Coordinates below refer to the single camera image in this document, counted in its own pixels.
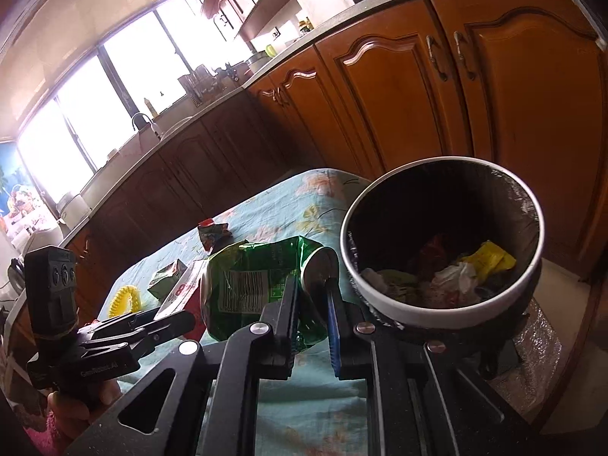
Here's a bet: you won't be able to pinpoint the grey kitchen countertop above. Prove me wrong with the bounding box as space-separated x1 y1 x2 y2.
62 0 608 248

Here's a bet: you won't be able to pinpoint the large white appliance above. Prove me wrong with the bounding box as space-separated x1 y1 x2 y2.
12 221 65 255

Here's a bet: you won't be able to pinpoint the metal faucet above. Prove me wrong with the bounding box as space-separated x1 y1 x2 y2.
131 112 162 141

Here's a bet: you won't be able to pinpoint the wooden lower cabinets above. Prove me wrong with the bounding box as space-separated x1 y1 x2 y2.
62 0 608 324

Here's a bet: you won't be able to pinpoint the yellow wrapper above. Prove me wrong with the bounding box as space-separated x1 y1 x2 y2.
458 241 517 286

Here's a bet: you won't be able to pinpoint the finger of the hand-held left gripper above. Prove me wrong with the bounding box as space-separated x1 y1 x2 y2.
78 308 162 340
128 311 196 348

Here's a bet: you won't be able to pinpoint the green drink carton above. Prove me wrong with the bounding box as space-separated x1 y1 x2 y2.
147 259 188 300

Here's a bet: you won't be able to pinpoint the person's left forearm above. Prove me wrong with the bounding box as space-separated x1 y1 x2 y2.
21 408 67 456

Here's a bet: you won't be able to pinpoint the white paper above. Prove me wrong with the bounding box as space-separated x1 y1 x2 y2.
432 262 480 305

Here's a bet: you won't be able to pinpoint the wall poster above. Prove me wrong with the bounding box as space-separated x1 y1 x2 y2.
0 142 48 233

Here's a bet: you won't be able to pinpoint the red and white box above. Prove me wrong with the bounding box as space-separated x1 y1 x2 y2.
157 259 210 324

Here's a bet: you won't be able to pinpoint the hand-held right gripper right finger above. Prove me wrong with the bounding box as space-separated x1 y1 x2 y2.
323 275 533 456

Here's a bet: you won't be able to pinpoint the yellow foam fruit net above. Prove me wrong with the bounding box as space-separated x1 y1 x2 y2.
107 285 143 319

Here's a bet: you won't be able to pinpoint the white container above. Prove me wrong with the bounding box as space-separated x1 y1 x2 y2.
57 192 92 229

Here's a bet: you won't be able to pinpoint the red snack bag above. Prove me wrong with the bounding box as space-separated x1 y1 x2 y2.
197 218 232 252

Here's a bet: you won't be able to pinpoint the clear plastic sheet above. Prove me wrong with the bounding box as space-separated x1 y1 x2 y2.
510 294 566 421

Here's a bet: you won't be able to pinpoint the person's left hand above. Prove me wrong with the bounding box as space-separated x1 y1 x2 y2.
47 375 122 438

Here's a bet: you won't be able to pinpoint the kitchen window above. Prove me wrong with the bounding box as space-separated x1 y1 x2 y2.
16 0 252 205

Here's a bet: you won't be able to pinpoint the white rimmed black bin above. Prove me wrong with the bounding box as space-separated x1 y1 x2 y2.
339 157 545 376

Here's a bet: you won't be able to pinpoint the green spout pouch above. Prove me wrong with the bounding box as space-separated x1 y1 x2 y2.
361 268 419 302

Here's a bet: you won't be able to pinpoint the crushed green can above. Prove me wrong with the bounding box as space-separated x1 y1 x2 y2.
199 236 340 350

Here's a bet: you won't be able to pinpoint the knife rack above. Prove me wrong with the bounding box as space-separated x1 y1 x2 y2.
178 64 224 98

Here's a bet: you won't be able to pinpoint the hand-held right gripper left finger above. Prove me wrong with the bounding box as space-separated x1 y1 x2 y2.
64 275 301 456

